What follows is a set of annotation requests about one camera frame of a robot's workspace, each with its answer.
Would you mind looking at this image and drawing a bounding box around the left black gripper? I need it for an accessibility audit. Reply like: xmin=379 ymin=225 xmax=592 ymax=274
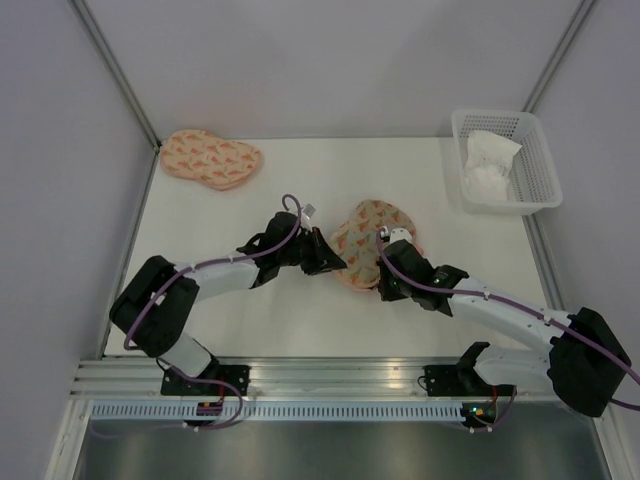
xmin=278 ymin=227 xmax=346 ymax=276

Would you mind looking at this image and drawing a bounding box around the floral mesh laundry bag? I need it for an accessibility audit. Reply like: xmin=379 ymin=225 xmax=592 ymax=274
xmin=328 ymin=199 xmax=424 ymax=291

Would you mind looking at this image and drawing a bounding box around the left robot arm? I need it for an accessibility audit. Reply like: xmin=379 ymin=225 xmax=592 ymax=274
xmin=109 ymin=212 xmax=347 ymax=396

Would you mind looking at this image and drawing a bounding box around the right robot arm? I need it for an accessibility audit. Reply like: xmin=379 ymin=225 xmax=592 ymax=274
xmin=376 ymin=234 xmax=639 ymax=417

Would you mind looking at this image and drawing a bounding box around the white bra in basket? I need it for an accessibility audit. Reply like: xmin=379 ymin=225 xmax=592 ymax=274
xmin=464 ymin=130 xmax=522 ymax=202

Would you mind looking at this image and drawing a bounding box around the white perforated plastic basket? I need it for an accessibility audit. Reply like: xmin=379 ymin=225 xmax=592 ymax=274
xmin=451 ymin=110 xmax=563 ymax=216

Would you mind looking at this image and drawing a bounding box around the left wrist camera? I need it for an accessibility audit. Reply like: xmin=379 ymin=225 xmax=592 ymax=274
xmin=301 ymin=203 xmax=316 ymax=221

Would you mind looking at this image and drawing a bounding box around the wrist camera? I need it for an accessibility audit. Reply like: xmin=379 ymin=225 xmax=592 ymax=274
xmin=301 ymin=203 xmax=316 ymax=221
xmin=378 ymin=226 xmax=413 ymax=244

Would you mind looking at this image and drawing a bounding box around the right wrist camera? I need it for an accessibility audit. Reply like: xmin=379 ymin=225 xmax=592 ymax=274
xmin=378 ymin=226 xmax=413 ymax=244

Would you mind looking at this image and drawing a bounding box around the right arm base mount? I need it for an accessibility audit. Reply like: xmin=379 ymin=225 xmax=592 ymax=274
xmin=416 ymin=364 xmax=515 ymax=399

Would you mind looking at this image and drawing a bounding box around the white slotted cable duct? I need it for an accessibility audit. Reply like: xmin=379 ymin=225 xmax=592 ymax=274
xmin=91 ymin=400 xmax=465 ymax=423

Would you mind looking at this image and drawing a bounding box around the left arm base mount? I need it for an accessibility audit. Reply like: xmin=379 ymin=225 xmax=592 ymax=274
xmin=160 ymin=364 xmax=250 ymax=416

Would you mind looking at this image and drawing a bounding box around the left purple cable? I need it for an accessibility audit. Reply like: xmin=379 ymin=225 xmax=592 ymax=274
xmin=122 ymin=193 xmax=307 ymax=351

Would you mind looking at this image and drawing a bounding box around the purple cable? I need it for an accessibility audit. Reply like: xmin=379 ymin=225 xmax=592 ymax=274
xmin=122 ymin=193 xmax=307 ymax=351
xmin=374 ymin=227 xmax=640 ymax=411

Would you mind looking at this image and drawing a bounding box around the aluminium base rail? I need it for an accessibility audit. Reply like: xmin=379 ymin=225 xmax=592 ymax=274
xmin=69 ymin=355 xmax=614 ymax=400

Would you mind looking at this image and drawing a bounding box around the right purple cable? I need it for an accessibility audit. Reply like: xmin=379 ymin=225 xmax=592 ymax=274
xmin=374 ymin=227 xmax=640 ymax=411

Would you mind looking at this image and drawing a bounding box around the left aluminium frame post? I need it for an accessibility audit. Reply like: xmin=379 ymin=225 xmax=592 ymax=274
xmin=68 ymin=0 xmax=161 ymax=152

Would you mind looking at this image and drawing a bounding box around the aluminium frame post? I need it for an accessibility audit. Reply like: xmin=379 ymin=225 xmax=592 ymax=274
xmin=68 ymin=0 xmax=161 ymax=152
xmin=522 ymin=0 xmax=600 ymax=114

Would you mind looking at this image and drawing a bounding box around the right aluminium frame post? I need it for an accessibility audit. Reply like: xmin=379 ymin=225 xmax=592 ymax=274
xmin=522 ymin=0 xmax=600 ymax=114

